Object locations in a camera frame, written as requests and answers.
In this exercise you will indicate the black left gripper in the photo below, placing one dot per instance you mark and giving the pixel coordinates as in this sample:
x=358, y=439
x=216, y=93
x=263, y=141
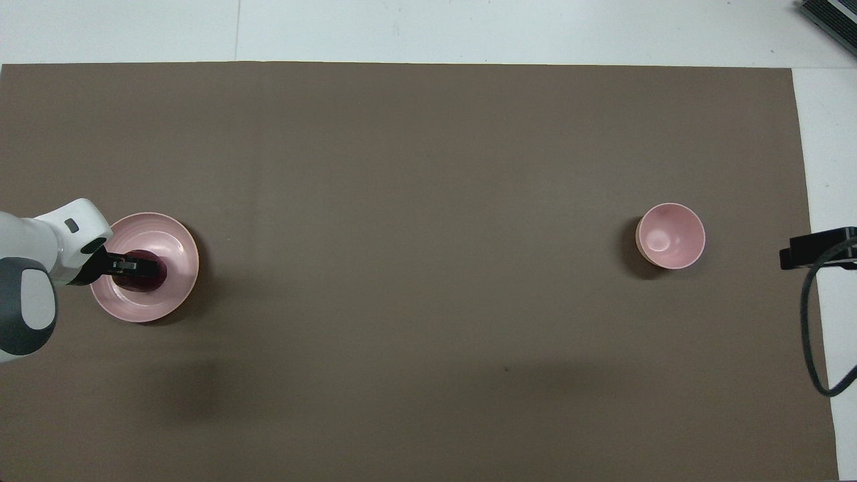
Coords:
x=90, y=271

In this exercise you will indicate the pink bowl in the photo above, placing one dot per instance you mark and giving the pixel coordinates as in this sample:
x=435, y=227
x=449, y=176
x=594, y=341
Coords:
x=671, y=235

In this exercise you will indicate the dark red apple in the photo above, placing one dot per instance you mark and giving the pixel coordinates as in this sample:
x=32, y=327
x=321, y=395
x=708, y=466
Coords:
x=144, y=283

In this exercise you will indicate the black ridged device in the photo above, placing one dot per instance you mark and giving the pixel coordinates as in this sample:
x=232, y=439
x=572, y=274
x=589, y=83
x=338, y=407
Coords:
x=833, y=15

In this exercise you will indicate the pink plate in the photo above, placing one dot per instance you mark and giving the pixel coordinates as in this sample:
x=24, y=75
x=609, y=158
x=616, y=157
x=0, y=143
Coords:
x=174, y=241

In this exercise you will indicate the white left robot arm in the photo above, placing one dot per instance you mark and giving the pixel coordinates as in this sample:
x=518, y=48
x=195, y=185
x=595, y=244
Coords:
x=33, y=294

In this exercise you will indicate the brown table mat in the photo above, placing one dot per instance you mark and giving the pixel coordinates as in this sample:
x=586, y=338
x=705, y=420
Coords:
x=415, y=221

